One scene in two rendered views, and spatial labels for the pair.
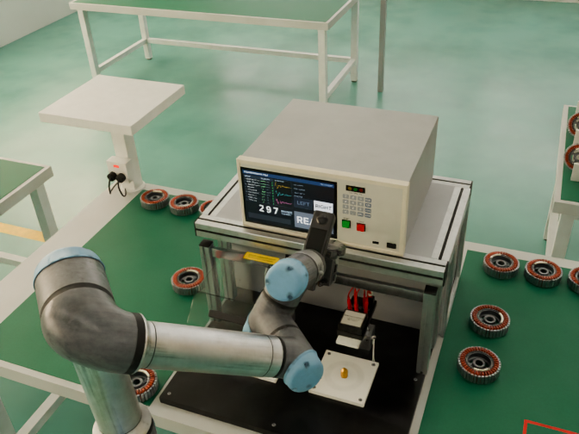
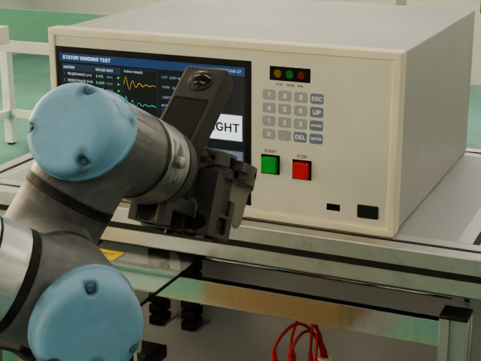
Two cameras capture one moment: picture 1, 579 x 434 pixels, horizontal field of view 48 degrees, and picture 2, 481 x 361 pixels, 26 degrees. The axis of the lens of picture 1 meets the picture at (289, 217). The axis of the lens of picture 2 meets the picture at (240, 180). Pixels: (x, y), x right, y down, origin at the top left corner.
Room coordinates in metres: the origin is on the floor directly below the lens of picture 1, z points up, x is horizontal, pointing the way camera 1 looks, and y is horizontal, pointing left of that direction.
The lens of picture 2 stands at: (0.17, -0.12, 1.51)
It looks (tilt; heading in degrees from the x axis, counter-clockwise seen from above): 17 degrees down; 1
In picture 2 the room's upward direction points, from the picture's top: straight up
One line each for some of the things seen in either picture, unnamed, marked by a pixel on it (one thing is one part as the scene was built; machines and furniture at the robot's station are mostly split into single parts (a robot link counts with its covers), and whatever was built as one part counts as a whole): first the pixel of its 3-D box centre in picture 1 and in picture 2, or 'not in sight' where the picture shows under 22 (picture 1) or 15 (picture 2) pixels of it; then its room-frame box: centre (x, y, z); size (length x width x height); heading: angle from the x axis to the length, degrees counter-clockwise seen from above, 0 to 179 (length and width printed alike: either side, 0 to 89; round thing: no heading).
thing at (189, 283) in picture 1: (189, 281); not in sight; (1.62, 0.34, 0.77); 0.11 x 0.11 x 0.04
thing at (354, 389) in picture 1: (344, 377); not in sight; (1.17, -0.12, 0.78); 0.15 x 0.15 x 0.01; 67
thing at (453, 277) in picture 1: (452, 263); not in sight; (1.46, -0.47, 0.91); 0.28 x 0.03 x 0.32; 157
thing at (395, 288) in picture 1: (312, 272); (194, 289); (1.31, -0.05, 1.03); 0.62 x 0.01 x 0.03; 67
